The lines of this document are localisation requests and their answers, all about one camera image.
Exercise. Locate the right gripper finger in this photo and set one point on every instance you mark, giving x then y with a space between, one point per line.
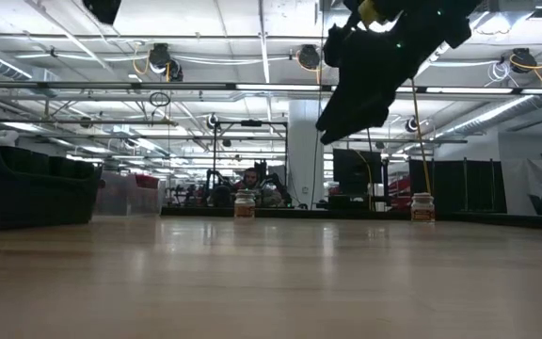
332 136
346 117

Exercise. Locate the cork lidded glass spice jar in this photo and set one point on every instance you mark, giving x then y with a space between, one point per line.
422 209
244 206

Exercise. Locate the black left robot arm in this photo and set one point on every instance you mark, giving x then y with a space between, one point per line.
104 9

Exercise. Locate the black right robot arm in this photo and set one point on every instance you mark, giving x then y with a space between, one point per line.
459 19

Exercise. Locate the white pillar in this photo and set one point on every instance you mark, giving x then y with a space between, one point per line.
304 150

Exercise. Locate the black screen panel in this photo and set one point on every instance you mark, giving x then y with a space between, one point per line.
355 169

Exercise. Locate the black background robot arms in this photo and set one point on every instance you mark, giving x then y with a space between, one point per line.
275 181

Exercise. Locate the black curtain panel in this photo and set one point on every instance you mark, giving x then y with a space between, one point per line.
487 186

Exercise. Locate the white partition panel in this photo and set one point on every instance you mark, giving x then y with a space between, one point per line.
525 188

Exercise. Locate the clear plastic bin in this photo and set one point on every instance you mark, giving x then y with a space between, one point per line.
127 198

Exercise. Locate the black plastic bin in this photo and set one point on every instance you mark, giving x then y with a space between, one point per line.
26 198

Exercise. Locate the black metal gantry frame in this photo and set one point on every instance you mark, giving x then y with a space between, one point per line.
251 123

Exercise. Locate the silver ventilation duct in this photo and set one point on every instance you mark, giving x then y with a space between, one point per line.
487 117

